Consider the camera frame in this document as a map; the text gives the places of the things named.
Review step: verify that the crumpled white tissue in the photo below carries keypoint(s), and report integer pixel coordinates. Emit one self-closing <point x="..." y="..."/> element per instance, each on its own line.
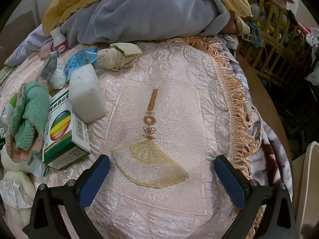
<point x="58" y="78"/>

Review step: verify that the brown white plush blanket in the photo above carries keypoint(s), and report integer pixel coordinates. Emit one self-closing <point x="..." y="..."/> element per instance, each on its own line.
<point x="269" y="151"/>

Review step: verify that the pink cloth roll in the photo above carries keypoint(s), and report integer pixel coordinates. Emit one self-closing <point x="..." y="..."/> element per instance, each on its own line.
<point x="43" y="51"/>

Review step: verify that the silver foil wrapper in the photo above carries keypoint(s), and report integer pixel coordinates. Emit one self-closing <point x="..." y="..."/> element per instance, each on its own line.
<point x="15" y="191"/>

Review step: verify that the beige trash bin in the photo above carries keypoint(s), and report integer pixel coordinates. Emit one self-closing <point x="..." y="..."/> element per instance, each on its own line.
<point x="309" y="179"/>

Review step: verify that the white bottle pink label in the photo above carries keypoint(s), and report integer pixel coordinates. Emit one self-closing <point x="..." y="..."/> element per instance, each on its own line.
<point x="58" y="42"/>

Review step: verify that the white foam block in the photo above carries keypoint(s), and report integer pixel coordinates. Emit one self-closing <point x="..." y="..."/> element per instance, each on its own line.
<point x="86" y="94"/>

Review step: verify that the grey blue blanket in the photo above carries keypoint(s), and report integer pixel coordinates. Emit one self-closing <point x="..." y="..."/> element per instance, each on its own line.
<point x="149" y="12"/>

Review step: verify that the yellow frilled pillow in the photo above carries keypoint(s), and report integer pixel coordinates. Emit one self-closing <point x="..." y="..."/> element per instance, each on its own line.
<point x="72" y="2"/>

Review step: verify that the wooden crib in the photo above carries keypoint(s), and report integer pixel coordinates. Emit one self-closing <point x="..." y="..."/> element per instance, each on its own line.
<point x="281" y="12"/>

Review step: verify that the wooden bed frame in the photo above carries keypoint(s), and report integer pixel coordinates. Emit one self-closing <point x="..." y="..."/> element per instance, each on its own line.
<point x="259" y="84"/>

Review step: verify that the green pink towel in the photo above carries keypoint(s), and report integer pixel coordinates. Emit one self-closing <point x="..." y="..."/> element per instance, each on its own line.
<point x="27" y="109"/>

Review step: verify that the crumpled beige paper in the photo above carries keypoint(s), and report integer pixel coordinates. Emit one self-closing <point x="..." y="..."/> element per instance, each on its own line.
<point x="117" y="57"/>

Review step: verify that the white printed pouch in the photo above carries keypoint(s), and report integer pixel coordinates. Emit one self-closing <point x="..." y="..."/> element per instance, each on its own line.
<point x="48" y="64"/>

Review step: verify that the lavender cloth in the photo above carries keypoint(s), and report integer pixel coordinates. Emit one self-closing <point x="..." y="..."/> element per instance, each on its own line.
<point x="27" y="44"/>

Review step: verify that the cream padded cloth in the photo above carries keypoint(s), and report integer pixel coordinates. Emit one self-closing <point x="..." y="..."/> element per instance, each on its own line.
<point x="11" y="163"/>

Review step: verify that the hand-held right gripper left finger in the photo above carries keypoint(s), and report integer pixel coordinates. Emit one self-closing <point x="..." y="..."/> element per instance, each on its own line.
<point x="96" y="179"/>

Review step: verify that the striped patterned cloth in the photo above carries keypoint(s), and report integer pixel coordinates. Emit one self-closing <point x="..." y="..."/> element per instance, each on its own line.
<point x="6" y="74"/>

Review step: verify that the blue cloth strip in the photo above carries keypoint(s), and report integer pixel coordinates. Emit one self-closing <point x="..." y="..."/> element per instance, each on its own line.
<point x="255" y="33"/>

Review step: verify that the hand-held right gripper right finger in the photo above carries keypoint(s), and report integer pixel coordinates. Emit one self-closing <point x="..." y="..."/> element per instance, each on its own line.
<point x="229" y="181"/>

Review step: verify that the clear plastic wrapper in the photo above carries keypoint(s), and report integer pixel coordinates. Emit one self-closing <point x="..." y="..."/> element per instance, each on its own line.
<point x="37" y="166"/>

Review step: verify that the white green medicine box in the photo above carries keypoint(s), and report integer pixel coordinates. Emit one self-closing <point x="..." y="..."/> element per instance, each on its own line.
<point x="62" y="127"/>

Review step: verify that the blue snack packet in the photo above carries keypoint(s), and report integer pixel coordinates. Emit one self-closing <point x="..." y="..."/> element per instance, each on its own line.
<point x="79" y="59"/>

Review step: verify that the white power strip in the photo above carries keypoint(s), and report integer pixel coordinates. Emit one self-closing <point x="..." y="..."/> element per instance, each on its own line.
<point x="245" y="36"/>

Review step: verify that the pink embroidered fringed bedspread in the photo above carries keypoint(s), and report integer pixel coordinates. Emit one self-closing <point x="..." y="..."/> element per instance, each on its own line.
<point x="162" y="99"/>

